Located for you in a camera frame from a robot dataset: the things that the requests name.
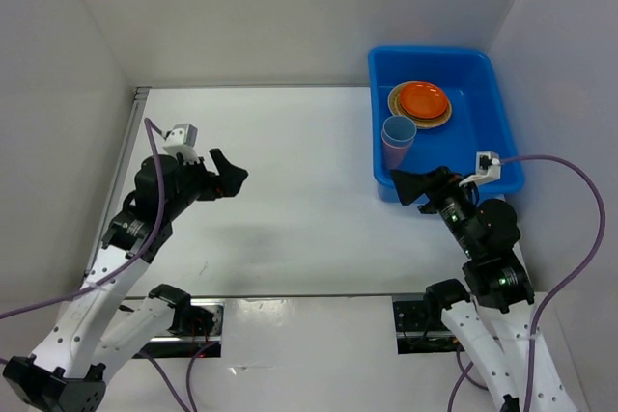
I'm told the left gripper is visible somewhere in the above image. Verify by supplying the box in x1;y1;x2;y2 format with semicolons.
164;148;247;220

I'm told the green-rimmed bamboo woven plate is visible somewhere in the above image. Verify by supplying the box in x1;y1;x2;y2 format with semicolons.
387;81;453;129

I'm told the orange round plate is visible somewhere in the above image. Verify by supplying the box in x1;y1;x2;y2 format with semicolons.
399;81;449;120

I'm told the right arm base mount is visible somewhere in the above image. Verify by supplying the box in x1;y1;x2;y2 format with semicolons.
392;295;458;355

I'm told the aluminium table edge rail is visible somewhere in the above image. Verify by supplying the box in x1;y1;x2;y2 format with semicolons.
80;86;151;284

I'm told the blue plastic cup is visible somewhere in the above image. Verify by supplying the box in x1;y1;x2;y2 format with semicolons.
381;115;417;148

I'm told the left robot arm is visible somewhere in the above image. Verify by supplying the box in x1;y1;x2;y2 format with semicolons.
2;149;248;411

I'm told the pink plastic cup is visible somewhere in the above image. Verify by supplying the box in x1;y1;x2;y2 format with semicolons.
381;130;414;170

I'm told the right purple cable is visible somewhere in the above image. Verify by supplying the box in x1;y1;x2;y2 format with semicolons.
448;154;606;412

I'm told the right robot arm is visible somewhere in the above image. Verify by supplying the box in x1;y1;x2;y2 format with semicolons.
390;167;577;411

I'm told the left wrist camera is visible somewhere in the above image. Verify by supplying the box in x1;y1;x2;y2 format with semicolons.
163;124;200;164

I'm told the blue plastic bin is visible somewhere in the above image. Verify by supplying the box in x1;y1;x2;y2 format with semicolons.
368;45;518;203

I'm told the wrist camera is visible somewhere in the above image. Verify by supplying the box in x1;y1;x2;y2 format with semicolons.
163;124;200;164
459;151;501;187

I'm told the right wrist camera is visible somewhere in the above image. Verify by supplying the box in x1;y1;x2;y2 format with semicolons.
459;151;501;187

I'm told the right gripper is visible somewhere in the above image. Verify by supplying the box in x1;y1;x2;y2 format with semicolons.
388;163;480;256

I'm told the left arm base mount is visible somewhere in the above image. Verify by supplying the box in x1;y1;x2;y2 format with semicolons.
141;298;225;360

